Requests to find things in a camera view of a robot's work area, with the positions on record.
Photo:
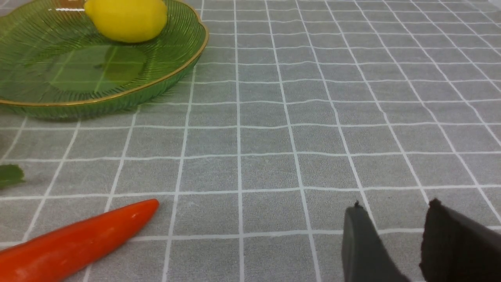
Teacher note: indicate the green glass leaf plate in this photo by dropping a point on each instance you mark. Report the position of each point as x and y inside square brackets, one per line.
[56, 65]

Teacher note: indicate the white radish with green leaves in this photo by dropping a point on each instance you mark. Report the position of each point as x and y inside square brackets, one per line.
[11, 174]

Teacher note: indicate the red chili pepper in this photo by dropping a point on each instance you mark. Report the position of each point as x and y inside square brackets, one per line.
[56, 255]

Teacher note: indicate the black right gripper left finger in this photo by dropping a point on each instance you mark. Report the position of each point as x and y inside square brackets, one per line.
[364, 256]

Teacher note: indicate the yellow lemon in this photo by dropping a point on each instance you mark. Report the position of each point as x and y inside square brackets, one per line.
[128, 21]

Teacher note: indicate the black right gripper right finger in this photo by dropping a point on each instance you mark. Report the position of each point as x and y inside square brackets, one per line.
[456, 248]

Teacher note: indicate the grey checked tablecloth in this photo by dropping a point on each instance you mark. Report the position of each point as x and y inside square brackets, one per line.
[295, 110]

